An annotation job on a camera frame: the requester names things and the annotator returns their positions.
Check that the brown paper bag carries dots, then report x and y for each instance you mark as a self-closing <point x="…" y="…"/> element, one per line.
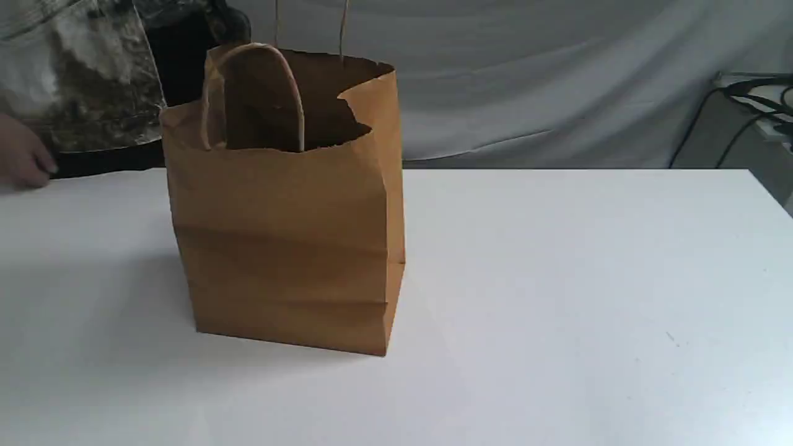
<point x="285" y="181"/>

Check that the person's bare hand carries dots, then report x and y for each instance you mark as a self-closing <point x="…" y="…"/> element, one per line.
<point x="26" y="161"/>

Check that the grey backdrop cloth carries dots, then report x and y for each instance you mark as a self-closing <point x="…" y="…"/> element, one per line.
<point x="537" y="84"/>

